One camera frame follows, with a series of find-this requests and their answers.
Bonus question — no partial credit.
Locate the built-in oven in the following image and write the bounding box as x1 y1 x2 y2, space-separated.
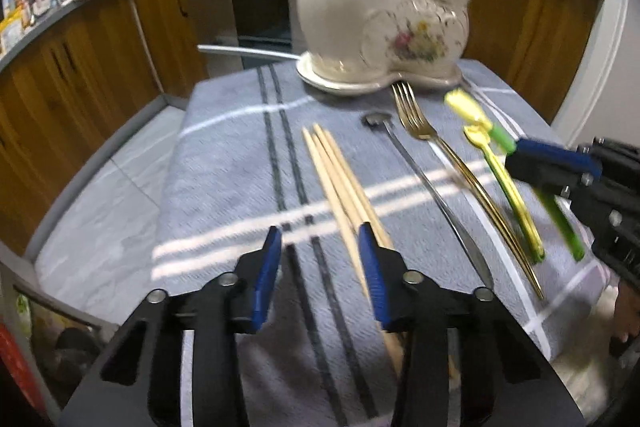
185 0 303 78

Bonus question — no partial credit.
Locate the grey striped towel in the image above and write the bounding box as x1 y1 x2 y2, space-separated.
150 57 617 427

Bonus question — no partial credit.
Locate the silver spoon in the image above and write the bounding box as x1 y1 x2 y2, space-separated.
361 112 496 293

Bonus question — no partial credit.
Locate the gold fork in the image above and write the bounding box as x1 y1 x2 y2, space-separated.
391 81 546 302

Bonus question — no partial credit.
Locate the yellow spoon green handle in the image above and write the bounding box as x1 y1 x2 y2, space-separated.
444 88 587 262

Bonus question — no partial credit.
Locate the long wooden cabinet run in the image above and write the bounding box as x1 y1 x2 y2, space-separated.
0 0 211 258

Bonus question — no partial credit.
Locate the yellow white food bag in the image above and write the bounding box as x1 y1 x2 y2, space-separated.
0 4 32 54

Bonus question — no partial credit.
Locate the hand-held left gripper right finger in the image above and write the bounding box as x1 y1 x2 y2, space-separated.
358 223 586 427

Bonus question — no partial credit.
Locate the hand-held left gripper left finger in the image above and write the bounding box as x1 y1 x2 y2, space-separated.
57 226 282 427

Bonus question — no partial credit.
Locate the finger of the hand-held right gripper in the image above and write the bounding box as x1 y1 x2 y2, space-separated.
516 138 604 186
504 154 577 198

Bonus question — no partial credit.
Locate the person's right hand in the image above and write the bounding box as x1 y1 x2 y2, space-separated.
610 279 639 350

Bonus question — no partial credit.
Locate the steel oven handle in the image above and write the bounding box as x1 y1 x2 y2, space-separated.
197 44 301 62

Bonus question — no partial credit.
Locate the cream floral ceramic utensil holder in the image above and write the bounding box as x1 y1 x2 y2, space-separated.
295 0 472 96

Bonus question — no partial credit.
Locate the short wooden cabinet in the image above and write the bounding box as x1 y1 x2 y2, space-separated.
380 0 601 124

